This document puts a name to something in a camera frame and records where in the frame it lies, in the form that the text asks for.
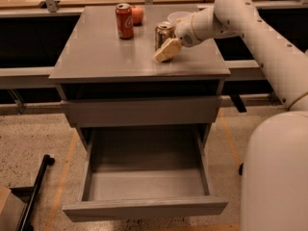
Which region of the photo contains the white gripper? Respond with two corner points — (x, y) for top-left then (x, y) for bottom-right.
(154, 13), (201, 63)

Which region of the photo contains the gold orange soda can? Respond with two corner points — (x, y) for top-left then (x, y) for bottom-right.
(155, 21), (174, 50)

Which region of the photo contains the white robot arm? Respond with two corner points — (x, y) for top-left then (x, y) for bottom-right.
(155, 0), (308, 231)

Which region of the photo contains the red cola can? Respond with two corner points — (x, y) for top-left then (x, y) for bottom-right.
(115, 3), (134, 39)

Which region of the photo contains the closed grey top drawer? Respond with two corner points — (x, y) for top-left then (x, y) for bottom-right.
(62, 96), (221, 127)

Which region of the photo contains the grey drawer cabinet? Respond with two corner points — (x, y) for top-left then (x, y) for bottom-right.
(49, 6), (230, 143)

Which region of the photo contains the open grey middle drawer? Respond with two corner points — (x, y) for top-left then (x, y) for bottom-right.
(63, 125), (227, 222)

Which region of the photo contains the white ceramic bowl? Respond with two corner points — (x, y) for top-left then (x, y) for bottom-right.
(167, 12), (190, 24)

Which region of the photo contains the red apple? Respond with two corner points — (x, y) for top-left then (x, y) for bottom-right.
(131, 5), (143, 25)

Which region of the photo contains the black office chair base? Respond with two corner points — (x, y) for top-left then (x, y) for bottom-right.
(239, 163), (244, 176)

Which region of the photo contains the brown cardboard box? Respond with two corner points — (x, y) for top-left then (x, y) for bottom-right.
(0, 185), (25, 231)

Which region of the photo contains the grey metal rail shelf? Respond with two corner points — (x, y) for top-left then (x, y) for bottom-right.
(0, 60), (266, 90)

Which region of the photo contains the black cart frame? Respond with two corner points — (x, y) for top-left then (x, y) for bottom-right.
(12, 154), (55, 231)

